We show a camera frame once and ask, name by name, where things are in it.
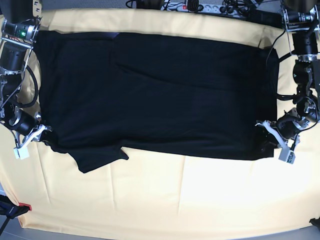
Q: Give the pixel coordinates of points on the white power strip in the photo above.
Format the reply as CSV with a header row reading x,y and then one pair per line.
x,y
229,8

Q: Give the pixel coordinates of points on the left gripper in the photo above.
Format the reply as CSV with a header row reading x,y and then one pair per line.
x,y
289,125

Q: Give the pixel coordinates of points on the black T-shirt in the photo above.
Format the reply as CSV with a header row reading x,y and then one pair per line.
x,y
101,92

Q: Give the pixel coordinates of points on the yellow table cloth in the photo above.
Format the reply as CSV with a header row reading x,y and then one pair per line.
x,y
159,196

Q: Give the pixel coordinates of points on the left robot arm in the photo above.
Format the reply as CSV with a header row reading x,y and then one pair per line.
x,y
301,20

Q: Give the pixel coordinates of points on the black red clamp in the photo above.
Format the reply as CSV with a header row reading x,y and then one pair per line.
x,y
10,210

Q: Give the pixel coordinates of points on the black clamp corner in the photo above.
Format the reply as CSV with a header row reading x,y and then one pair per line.
x,y
315,222

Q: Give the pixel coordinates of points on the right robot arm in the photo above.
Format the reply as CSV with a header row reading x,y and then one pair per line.
x,y
18,32

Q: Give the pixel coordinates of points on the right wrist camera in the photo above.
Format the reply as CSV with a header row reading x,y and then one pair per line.
x,y
21,153

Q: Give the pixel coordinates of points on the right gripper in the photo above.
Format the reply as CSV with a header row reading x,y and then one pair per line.
x,y
28,126

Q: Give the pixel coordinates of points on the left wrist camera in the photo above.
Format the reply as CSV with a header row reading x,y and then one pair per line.
x,y
287,155

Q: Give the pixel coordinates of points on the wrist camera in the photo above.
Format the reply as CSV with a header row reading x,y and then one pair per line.
x,y
287,155
21,153

